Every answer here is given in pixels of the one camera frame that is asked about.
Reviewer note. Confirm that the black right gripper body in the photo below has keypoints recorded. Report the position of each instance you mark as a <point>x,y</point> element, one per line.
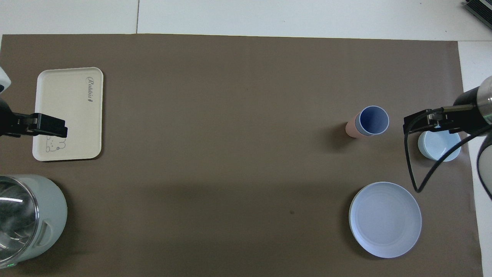
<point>447,119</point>

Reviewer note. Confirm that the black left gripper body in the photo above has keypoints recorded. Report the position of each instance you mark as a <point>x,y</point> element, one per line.
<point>17,124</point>

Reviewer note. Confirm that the periwinkle blue cup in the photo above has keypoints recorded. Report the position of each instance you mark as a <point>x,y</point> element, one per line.
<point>372,120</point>

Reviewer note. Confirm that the pink cup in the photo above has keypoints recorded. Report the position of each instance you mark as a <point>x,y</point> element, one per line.
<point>350,130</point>

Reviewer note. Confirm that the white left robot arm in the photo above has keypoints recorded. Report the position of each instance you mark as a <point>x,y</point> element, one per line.
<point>4,79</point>

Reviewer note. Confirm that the cream rabbit print tray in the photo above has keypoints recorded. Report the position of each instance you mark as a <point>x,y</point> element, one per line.
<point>69,111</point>

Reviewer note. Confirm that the light blue bowl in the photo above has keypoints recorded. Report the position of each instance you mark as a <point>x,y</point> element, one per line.
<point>436,148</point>

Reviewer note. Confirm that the pale green cooking pot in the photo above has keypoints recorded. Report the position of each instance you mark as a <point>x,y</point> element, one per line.
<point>52,215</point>

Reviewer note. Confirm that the glass pot lid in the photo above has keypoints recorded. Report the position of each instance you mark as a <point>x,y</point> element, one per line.
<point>17,219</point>

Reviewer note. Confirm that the periwinkle blue plate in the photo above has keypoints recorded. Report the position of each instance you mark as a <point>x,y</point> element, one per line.
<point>385,220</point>

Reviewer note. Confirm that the grey ribbed device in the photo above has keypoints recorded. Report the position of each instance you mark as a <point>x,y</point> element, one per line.
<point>480,10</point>

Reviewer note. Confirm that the brown paper table mat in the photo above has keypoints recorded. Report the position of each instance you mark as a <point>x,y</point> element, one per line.
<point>230,134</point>

